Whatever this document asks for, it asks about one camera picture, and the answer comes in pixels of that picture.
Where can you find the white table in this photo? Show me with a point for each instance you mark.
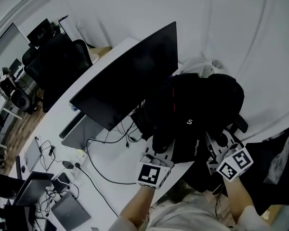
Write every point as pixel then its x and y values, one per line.
pixel 115 157

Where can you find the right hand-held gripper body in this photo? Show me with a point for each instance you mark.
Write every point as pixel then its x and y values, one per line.
pixel 233 163

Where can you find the grey monitor base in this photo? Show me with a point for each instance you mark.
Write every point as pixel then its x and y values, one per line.
pixel 79 133

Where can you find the black backpack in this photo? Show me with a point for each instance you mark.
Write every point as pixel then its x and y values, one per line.
pixel 195 105

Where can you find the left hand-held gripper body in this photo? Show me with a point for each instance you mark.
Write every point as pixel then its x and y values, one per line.
pixel 156 161

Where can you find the black office chair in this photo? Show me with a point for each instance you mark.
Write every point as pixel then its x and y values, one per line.
pixel 57 66

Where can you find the silver closed laptop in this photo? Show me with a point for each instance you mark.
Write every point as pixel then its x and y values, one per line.
pixel 33 153

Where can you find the grey open laptop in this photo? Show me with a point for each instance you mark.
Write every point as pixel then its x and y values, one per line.
pixel 33 186

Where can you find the clear plastic bag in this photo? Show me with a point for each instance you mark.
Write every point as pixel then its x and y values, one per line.
pixel 280 160

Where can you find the black power adapter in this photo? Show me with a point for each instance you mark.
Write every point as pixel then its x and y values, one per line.
pixel 68 164

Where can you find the black garment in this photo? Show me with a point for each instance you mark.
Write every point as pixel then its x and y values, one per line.
pixel 262 196

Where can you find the black background monitor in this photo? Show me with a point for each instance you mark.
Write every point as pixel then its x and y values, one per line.
pixel 39 31

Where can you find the black round speaker device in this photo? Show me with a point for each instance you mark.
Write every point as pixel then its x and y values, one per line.
pixel 18 97

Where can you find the white cloth bag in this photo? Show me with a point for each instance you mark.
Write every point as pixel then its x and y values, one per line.
pixel 197 66

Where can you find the person's right forearm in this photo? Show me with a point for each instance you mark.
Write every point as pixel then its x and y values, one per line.
pixel 237 198

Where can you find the person's light grey shirt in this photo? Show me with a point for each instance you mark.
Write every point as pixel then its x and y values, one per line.
pixel 187 215

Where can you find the person's left forearm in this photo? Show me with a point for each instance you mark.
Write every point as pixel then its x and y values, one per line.
pixel 137 206

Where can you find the white board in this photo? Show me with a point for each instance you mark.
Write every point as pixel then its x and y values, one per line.
pixel 71 29

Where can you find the black computer monitor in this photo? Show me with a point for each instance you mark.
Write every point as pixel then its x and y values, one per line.
pixel 135 80

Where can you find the white power strip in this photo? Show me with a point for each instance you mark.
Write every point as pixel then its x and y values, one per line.
pixel 77 165

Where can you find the dark grey closed laptop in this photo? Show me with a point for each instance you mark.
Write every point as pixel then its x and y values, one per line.
pixel 71 212

